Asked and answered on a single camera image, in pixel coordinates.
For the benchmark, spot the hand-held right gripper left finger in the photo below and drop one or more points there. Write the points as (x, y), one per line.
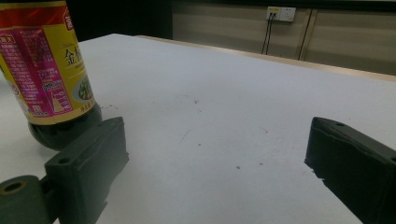
(87, 165)

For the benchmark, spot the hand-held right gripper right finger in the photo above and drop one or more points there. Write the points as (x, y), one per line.
(355, 165)

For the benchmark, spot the white wall socket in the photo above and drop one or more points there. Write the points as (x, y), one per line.
(281, 14)

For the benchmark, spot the dark sauce bottle yellow label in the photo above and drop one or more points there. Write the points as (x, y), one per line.
(43, 65)

